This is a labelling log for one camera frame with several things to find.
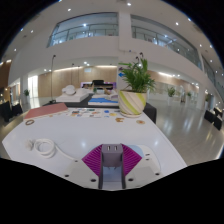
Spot black-covered furniture group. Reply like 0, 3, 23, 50
203, 107, 224, 131
0, 100, 24, 123

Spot black-clothed table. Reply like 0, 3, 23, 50
43, 94, 158, 124

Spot flat red mat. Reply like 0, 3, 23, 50
23, 102, 69, 120

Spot recessed ceiling lights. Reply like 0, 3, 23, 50
18, 1, 214, 49

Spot arrow direction sign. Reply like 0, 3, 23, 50
117, 64, 134, 91

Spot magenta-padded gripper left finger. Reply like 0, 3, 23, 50
60, 143, 104, 190

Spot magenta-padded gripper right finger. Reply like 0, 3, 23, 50
121, 143, 163, 190

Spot white sculpted model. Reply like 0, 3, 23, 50
55, 84, 90, 103

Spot black piano with screen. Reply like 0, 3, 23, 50
80, 79, 117, 93

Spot potted plant in striped pot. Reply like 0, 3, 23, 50
117, 53, 157, 118

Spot purple-grey charger block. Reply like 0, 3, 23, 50
98, 143, 127, 190

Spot white coiled cable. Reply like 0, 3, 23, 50
26, 138, 84, 163

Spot large background potted plant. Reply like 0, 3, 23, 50
166, 86, 177, 98

